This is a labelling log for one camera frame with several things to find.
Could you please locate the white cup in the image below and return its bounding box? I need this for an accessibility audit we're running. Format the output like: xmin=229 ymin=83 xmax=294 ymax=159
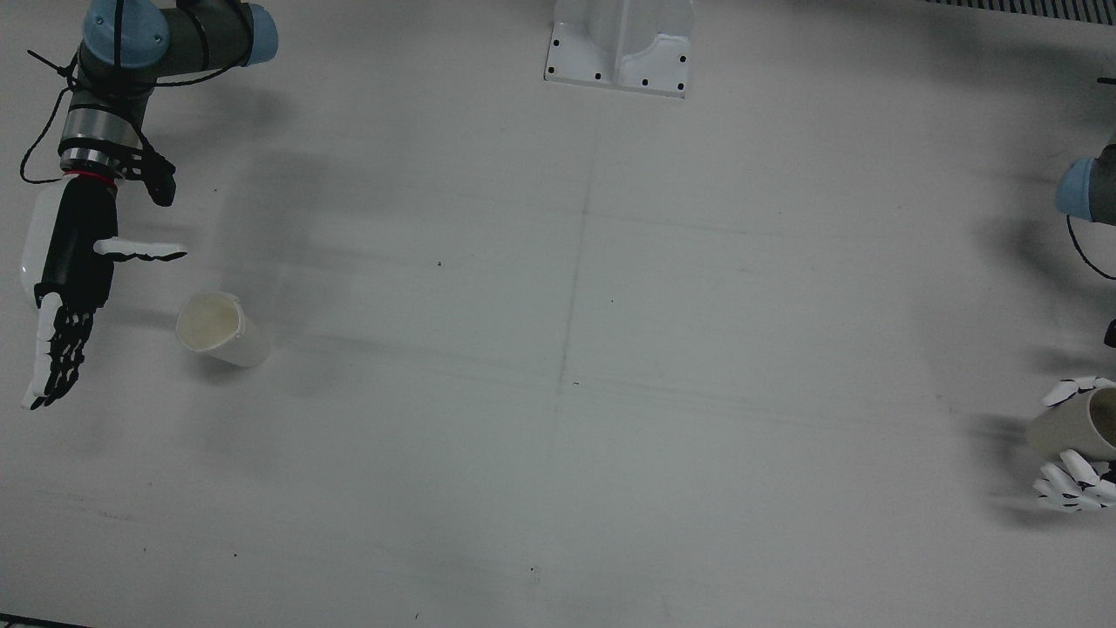
xmin=176 ymin=290 xmax=271 ymax=369

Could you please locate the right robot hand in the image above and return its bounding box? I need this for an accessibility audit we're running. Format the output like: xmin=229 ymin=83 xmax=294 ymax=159
xmin=21 ymin=173 xmax=188 ymax=411

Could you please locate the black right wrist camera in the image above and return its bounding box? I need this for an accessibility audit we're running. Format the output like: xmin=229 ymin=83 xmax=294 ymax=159
xmin=122 ymin=144 xmax=178 ymax=208

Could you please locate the dark ribbed metal rail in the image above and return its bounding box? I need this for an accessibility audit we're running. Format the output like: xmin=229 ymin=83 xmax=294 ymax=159
xmin=924 ymin=0 xmax=1116 ymax=25

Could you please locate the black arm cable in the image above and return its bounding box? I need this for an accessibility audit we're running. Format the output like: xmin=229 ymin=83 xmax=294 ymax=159
xmin=19 ymin=0 xmax=258 ymax=186
xmin=1067 ymin=214 xmax=1116 ymax=282

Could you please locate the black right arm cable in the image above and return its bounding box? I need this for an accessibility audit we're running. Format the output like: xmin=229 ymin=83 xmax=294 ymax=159
xmin=19 ymin=0 xmax=258 ymax=186

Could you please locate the beige cup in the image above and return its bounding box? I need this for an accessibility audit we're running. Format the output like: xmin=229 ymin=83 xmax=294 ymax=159
xmin=1026 ymin=388 xmax=1116 ymax=463

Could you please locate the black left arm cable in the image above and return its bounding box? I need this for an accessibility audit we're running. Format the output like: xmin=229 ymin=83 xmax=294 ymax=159
xmin=1067 ymin=214 xmax=1116 ymax=282

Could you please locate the white metal mounting bracket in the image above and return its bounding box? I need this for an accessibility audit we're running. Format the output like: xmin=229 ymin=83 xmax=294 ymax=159
xmin=544 ymin=0 xmax=695 ymax=99

